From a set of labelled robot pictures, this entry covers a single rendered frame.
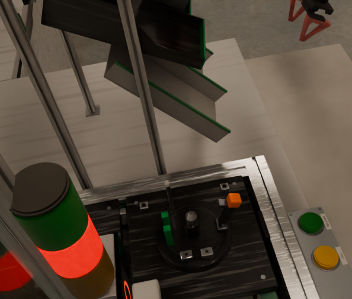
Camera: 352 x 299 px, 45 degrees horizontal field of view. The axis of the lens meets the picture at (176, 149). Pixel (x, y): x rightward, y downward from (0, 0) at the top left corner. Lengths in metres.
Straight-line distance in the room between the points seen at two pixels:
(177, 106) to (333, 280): 0.42
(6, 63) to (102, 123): 0.49
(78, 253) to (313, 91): 0.96
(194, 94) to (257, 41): 1.99
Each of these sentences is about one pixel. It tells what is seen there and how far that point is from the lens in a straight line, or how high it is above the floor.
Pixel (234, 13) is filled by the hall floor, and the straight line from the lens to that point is 3.20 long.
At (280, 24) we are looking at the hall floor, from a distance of 3.08.
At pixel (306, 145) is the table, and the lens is 1.08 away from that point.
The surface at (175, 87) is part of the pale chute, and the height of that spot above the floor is 1.07.
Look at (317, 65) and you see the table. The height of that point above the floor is 0.86.
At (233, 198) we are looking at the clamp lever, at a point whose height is 1.07.
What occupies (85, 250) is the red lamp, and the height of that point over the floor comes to 1.34.
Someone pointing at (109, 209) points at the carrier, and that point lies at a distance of 0.86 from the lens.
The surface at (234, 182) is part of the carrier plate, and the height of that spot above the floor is 0.97.
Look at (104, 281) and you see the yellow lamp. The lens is 0.43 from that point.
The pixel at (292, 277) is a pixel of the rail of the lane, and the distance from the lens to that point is 0.77.
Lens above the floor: 1.66
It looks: 48 degrees down
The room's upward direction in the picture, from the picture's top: 10 degrees counter-clockwise
